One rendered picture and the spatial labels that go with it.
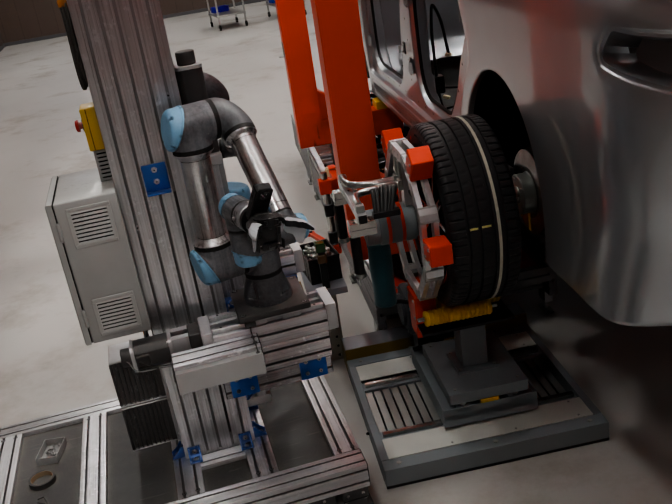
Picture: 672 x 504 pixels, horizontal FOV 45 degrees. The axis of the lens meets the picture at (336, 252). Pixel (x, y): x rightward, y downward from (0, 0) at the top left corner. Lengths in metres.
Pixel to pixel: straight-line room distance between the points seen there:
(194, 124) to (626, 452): 1.88
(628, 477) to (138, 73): 2.06
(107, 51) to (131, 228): 0.53
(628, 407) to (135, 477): 1.84
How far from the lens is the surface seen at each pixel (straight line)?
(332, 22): 3.22
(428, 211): 2.66
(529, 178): 3.04
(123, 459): 3.13
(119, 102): 2.51
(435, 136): 2.77
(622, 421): 3.31
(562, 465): 3.09
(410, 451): 3.06
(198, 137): 2.32
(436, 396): 3.16
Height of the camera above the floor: 1.91
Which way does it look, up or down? 23 degrees down
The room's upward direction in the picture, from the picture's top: 9 degrees counter-clockwise
